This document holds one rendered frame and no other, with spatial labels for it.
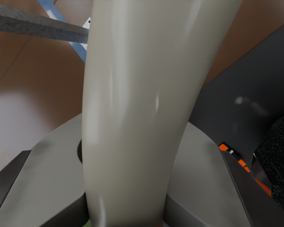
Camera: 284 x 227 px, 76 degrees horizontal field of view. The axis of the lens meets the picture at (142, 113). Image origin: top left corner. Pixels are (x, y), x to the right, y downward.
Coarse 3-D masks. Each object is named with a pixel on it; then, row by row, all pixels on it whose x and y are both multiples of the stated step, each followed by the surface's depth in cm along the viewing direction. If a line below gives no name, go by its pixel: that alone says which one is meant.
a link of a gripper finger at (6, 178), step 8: (24, 152) 8; (16, 160) 8; (24, 160) 8; (8, 168) 7; (16, 168) 7; (0, 176) 7; (8, 176) 7; (16, 176) 7; (0, 184) 7; (8, 184) 7; (0, 192) 6; (8, 192) 6; (0, 200) 6
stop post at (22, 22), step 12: (0, 12) 74; (12, 12) 79; (24, 12) 86; (0, 24) 75; (12, 24) 79; (24, 24) 84; (36, 24) 88; (48, 24) 96; (60, 24) 106; (72, 24) 119; (84, 24) 139; (36, 36) 95; (48, 36) 101; (60, 36) 109; (72, 36) 117; (84, 36) 126
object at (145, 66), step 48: (96, 0) 3; (144, 0) 3; (192, 0) 3; (240, 0) 3; (96, 48) 4; (144, 48) 3; (192, 48) 3; (96, 96) 4; (144, 96) 4; (192, 96) 4; (96, 144) 4; (144, 144) 4; (96, 192) 5; (144, 192) 5
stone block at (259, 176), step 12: (276, 120) 111; (276, 132) 101; (264, 144) 100; (276, 144) 93; (264, 156) 92; (276, 156) 86; (252, 168) 102; (264, 168) 85; (276, 168) 80; (264, 180) 83; (276, 180) 75; (276, 192) 73
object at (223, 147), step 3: (222, 144) 130; (225, 144) 130; (219, 147) 131; (222, 147) 130; (225, 147) 130; (228, 147) 130; (225, 150) 131; (228, 150) 130; (231, 150) 128; (231, 153) 128; (234, 153) 127; (237, 153) 129; (234, 156) 127; (237, 156) 126; (237, 159) 127; (240, 159) 126; (240, 162) 126; (243, 162) 125; (243, 165) 125
